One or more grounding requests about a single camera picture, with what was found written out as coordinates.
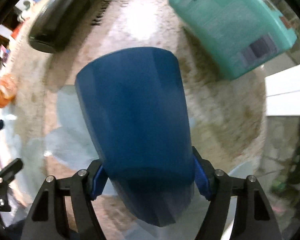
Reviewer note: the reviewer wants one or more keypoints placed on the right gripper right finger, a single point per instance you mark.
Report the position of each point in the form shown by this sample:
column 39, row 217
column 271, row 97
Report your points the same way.
column 254, row 217

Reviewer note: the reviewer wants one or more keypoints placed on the blue cup yellow inside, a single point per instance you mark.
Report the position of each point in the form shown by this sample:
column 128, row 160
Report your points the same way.
column 134, row 107

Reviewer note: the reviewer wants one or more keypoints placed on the black thermos bottle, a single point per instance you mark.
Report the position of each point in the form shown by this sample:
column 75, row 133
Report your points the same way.
column 53, row 28

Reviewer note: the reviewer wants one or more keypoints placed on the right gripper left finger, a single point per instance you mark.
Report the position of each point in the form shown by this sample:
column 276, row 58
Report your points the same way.
column 63, row 207

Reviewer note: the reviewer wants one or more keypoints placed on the orange snack packet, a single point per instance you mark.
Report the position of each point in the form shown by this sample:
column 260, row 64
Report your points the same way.
column 8, row 89

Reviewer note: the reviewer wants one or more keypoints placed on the teal rectangular container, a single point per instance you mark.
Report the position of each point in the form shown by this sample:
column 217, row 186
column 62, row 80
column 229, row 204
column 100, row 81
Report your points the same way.
column 239, row 35

